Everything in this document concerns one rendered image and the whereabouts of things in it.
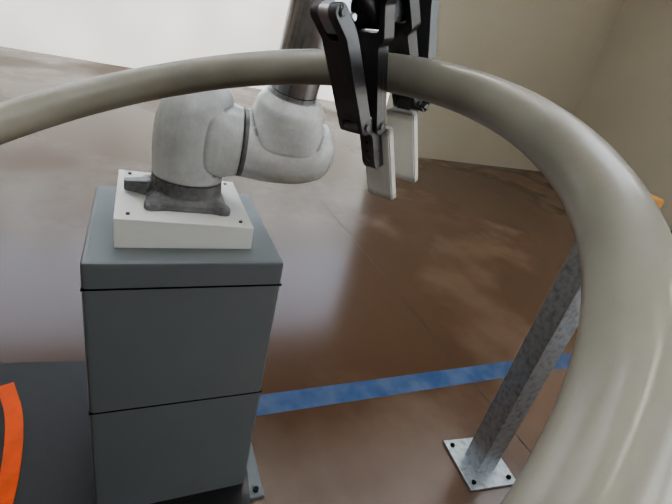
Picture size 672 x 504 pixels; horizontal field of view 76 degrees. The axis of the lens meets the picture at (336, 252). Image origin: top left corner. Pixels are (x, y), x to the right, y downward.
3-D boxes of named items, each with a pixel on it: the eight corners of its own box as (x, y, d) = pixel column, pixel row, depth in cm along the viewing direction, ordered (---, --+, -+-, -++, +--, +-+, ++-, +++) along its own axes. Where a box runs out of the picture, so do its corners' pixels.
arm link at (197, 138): (153, 157, 103) (159, 60, 94) (230, 169, 109) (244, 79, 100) (146, 181, 90) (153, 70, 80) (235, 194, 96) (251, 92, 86)
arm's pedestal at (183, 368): (89, 394, 149) (75, 175, 114) (235, 377, 170) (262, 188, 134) (71, 543, 110) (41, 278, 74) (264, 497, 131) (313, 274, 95)
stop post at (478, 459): (517, 485, 154) (693, 206, 106) (470, 492, 147) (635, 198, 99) (486, 437, 171) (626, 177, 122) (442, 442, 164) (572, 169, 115)
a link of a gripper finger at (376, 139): (380, 108, 35) (356, 122, 34) (384, 164, 38) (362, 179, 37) (366, 106, 36) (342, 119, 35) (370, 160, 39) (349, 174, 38)
